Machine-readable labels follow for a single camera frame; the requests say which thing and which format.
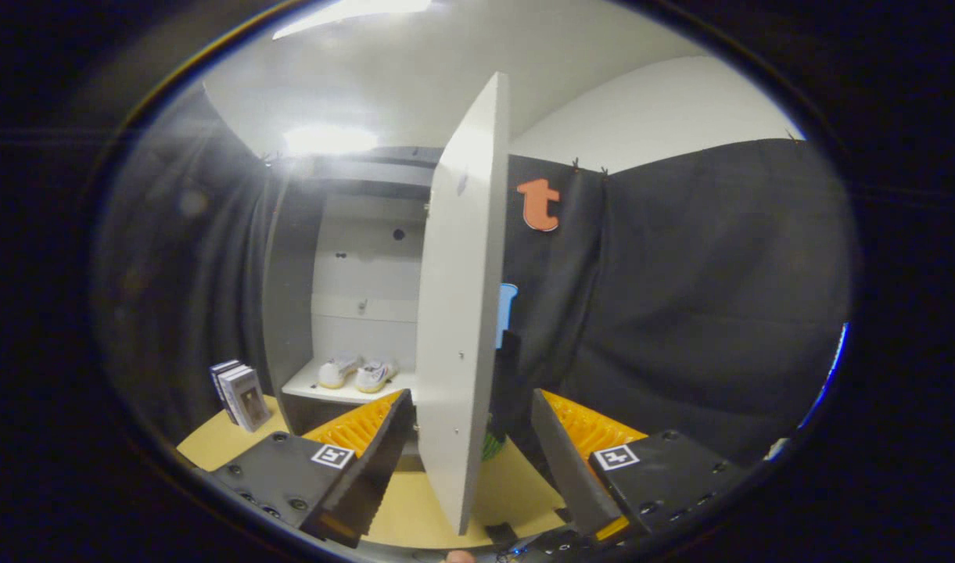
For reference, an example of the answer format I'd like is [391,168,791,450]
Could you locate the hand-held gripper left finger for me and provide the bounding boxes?
[210,389,417,548]

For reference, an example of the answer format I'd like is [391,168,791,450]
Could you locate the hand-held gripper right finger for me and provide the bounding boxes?
[532,389,748,548]

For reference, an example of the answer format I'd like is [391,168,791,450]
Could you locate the white shoe with striped sides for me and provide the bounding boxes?
[355,358,400,393]

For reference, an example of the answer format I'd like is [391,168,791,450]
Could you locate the plain white shoe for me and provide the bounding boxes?
[318,356,362,389]

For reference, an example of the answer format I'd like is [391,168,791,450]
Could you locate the black door handle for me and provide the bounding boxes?
[493,330,534,462]

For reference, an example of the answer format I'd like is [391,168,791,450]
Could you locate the white shoe cabinet door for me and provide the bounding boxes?
[415,72,511,536]

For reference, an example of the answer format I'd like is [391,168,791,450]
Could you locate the grey shoe cabinet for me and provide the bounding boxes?
[262,145,447,474]

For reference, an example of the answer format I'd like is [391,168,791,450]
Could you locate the grey cover book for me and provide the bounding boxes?
[221,368,273,432]

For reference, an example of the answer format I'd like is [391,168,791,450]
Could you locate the dark blue book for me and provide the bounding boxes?
[210,360,243,423]

